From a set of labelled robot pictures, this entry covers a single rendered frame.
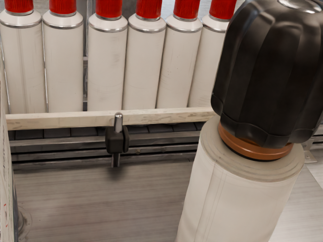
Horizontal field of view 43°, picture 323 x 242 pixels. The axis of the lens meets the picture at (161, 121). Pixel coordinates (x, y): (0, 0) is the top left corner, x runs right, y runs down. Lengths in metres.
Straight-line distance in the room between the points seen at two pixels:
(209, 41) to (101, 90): 0.16
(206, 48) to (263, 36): 0.33
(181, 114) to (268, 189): 0.32
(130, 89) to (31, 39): 0.15
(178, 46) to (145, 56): 0.05
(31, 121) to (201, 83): 0.25
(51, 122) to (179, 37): 0.21
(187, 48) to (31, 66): 0.21
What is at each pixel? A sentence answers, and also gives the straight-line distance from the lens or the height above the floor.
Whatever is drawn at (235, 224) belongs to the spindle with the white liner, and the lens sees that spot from 0.34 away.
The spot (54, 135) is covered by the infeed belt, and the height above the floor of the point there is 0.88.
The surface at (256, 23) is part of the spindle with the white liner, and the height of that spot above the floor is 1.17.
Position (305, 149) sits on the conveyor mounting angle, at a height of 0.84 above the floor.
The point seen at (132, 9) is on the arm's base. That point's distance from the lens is 0.86.
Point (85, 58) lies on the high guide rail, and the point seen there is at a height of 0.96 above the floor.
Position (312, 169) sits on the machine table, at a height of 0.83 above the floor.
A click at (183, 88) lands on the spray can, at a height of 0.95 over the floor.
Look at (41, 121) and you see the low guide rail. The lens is 0.58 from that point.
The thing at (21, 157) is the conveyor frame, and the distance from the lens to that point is 0.61.
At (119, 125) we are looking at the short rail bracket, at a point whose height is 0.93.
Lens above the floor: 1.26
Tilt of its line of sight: 37 degrees down
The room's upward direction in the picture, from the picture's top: 9 degrees clockwise
